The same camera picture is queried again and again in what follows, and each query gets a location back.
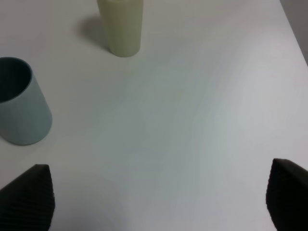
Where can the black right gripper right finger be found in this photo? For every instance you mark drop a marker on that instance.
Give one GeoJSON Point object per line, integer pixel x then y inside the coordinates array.
{"type": "Point", "coordinates": [287, 196]}

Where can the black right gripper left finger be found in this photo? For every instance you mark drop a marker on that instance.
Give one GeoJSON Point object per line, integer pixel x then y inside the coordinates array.
{"type": "Point", "coordinates": [28, 203]}

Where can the teal plastic cup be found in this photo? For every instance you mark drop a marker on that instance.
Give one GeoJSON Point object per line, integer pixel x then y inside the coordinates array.
{"type": "Point", "coordinates": [25, 117]}

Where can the pale green plastic cup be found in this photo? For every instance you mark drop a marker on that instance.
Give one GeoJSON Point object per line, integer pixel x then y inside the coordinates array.
{"type": "Point", "coordinates": [122, 21]}

